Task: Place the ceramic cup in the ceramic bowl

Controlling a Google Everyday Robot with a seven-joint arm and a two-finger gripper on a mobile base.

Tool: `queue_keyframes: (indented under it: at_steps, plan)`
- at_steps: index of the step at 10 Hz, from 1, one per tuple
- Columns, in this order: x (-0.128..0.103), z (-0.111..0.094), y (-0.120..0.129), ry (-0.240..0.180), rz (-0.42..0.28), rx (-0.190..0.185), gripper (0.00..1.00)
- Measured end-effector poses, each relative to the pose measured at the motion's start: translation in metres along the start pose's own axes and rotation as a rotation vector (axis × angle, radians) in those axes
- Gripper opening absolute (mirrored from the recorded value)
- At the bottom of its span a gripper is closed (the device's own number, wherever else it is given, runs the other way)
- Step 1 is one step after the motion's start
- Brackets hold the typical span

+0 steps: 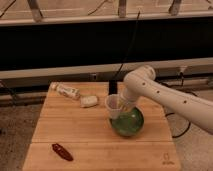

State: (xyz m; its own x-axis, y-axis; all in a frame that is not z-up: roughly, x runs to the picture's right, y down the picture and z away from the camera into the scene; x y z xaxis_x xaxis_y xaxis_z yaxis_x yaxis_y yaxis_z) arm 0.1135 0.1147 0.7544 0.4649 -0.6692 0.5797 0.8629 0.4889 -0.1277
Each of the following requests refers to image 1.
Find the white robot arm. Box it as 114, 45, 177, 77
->
119, 65, 213, 135

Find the green ceramic bowl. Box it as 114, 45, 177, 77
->
110, 107, 144, 137

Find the black upright block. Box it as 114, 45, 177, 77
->
108, 81, 118, 95

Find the small white lying container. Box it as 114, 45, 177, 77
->
80, 96, 98, 108

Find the bamboo cutting board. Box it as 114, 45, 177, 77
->
22, 82, 181, 171

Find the dark red chili pepper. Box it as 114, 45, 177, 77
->
52, 143, 73, 161

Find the black hanging cable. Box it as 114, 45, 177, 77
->
111, 10, 141, 82

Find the black cable on floor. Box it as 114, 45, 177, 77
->
165, 112, 193, 139

